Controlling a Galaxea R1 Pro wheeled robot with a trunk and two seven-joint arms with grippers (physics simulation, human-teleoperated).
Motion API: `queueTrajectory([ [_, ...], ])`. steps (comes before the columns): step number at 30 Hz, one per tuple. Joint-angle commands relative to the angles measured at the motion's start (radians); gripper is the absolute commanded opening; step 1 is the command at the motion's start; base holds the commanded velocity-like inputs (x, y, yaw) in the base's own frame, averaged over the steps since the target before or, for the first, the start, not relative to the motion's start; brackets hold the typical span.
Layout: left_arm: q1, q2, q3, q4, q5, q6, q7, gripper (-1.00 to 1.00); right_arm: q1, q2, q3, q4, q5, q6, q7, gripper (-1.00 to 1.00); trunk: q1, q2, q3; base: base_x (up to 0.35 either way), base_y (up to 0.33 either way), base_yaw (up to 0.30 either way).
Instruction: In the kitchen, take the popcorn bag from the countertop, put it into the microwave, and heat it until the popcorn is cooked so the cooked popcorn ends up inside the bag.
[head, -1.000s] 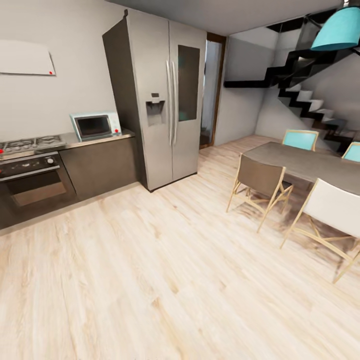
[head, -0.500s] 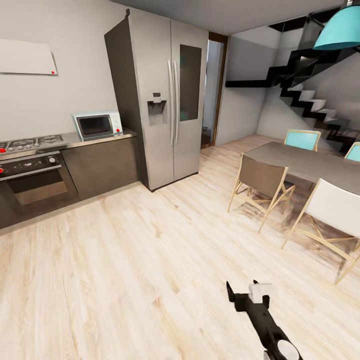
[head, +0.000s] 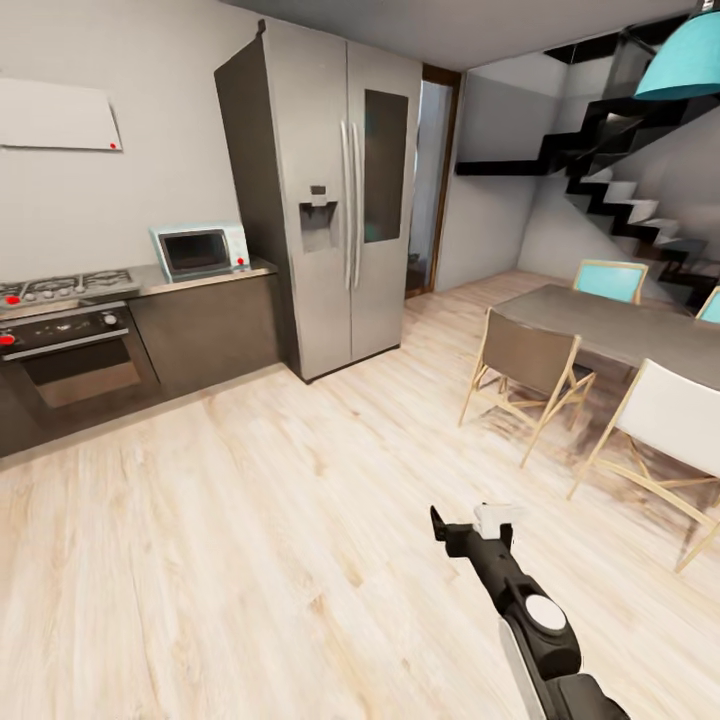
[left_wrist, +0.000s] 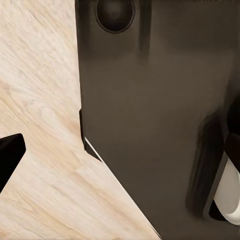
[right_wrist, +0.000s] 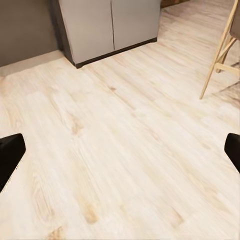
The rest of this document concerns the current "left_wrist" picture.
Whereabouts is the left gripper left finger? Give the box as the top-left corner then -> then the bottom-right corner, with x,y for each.
0,133 -> 26,193

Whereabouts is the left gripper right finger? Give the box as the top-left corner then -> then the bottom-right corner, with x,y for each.
224,133 -> 240,173

